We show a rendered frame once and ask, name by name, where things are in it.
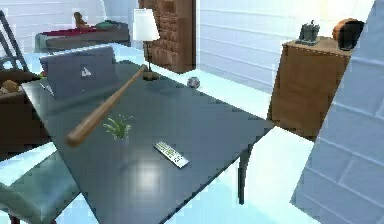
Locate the wooden baseball bat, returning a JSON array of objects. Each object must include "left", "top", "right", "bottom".
[{"left": 65, "top": 64, "right": 149, "bottom": 148}]

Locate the bed with red blanket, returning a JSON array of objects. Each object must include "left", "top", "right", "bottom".
[{"left": 34, "top": 20, "right": 131, "bottom": 54}]

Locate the dark grey table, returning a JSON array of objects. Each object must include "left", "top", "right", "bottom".
[{"left": 20, "top": 59, "right": 276, "bottom": 224}]

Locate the grey patterned ball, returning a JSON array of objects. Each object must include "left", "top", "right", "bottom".
[{"left": 186, "top": 76, "right": 201, "bottom": 90}]

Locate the grey remote control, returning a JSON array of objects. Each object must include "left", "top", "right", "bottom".
[{"left": 153, "top": 141, "right": 190, "bottom": 169}]

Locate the small green house plant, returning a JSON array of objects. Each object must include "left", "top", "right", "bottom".
[{"left": 102, "top": 114, "right": 134, "bottom": 141}]

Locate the white shade table lamp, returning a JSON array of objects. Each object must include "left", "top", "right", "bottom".
[{"left": 132, "top": 7, "right": 161, "bottom": 82}]

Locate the brown wooden cabinet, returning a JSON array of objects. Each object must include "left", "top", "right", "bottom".
[{"left": 266, "top": 35, "right": 354, "bottom": 142}]

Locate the grey laptop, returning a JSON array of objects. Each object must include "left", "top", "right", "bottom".
[{"left": 38, "top": 45, "right": 121, "bottom": 100}]

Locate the green pillow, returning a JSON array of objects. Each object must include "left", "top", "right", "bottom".
[{"left": 94, "top": 19, "right": 123, "bottom": 30}]

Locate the dark grey statue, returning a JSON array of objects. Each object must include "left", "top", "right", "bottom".
[{"left": 295, "top": 19, "right": 321, "bottom": 47}]

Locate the brown teddy bear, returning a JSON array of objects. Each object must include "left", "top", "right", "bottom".
[{"left": 73, "top": 11, "right": 90, "bottom": 30}]

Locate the orange and black basketball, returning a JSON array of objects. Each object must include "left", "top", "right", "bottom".
[{"left": 331, "top": 17, "right": 366, "bottom": 52}]

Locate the teal seat chair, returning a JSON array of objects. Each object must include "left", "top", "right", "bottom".
[{"left": 0, "top": 150, "right": 82, "bottom": 224}]

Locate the dark brown sofa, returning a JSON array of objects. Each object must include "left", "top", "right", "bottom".
[{"left": 0, "top": 69, "right": 52, "bottom": 162}]

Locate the tan cushion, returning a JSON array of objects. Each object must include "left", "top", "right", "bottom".
[{"left": 0, "top": 79, "right": 22, "bottom": 96}]

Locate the grey metal ladder frame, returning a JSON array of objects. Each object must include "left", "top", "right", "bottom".
[{"left": 0, "top": 9, "right": 30, "bottom": 73}]

